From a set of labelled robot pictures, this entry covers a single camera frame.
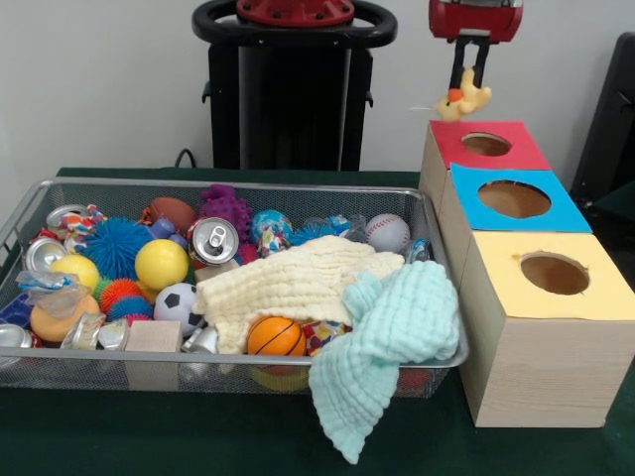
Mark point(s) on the shallow clear mesh bin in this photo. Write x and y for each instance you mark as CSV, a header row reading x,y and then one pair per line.
x,y
74,377

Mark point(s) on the white baseball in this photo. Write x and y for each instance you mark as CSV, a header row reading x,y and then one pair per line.
x,y
388,232

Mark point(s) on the small yellow ball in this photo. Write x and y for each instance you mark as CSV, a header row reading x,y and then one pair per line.
x,y
77,270

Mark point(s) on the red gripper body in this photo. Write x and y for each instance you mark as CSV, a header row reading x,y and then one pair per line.
x,y
476,20

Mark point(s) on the mint green cloth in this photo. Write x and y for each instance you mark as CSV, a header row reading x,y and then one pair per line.
x,y
377,347

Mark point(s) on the black white soccer ball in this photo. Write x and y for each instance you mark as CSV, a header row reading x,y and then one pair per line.
x,y
177,307

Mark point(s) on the dark green side table cloth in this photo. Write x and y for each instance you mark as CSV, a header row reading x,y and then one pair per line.
x,y
620,198

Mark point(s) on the wooden box with three holes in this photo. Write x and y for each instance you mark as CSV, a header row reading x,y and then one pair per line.
x,y
546,372

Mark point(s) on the blue globe ball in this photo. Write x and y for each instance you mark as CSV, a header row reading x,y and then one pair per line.
x,y
270,223

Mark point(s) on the plain wooden block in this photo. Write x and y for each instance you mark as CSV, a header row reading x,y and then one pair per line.
x,y
153,337

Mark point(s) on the black chair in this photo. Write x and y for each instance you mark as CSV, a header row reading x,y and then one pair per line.
x,y
615,124

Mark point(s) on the large yellow ball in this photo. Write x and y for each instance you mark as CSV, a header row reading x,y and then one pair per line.
x,y
162,263

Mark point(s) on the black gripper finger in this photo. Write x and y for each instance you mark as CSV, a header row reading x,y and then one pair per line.
x,y
457,64
481,62

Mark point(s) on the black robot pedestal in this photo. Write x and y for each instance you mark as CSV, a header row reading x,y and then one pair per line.
x,y
278,99

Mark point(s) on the yellow plush duck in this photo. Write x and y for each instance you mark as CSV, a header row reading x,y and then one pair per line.
x,y
464,101

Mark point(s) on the orange toy basketball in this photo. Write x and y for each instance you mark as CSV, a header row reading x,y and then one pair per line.
x,y
277,337

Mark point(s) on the silver drink can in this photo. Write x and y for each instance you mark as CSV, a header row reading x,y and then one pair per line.
x,y
215,240

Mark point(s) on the cream yellow cloth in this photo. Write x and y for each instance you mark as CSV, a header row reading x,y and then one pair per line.
x,y
297,282

